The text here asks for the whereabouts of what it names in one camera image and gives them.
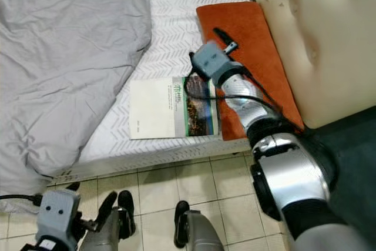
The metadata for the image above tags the cream tufted headboard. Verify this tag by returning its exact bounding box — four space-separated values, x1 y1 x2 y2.
241 0 376 130

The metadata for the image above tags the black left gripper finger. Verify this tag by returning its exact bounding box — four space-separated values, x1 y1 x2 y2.
94 190 119 229

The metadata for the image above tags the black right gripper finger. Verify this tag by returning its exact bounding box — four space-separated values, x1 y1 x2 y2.
213 26 239 52
186 51 204 79

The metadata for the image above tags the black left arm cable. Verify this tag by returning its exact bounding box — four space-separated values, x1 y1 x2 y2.
0 193 43 205

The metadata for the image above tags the white book with photo cover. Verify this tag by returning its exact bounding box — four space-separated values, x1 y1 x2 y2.
129 75 221 140

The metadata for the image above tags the cream bed base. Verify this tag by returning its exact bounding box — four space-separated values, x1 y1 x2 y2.
49 136 257 185

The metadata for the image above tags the grey right robot leg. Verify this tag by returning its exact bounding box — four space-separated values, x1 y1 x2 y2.
173 199 228 251

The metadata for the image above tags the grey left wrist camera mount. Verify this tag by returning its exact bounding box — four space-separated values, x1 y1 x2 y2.
35 187 82 249

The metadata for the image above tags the grey robot leg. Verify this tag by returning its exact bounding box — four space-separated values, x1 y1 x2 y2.
173 199 228 251
79 190 137 251

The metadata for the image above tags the orange pillow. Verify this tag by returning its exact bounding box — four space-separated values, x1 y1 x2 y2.
195 1 306 142

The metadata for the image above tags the grey left robot leg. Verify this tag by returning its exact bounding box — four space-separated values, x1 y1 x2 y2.
79 190 137 251

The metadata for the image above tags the white patterned mattress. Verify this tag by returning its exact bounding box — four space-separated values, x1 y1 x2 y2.
79 0 257 165

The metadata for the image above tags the grey blanket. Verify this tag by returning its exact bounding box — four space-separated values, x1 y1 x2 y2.
0 0 153 215

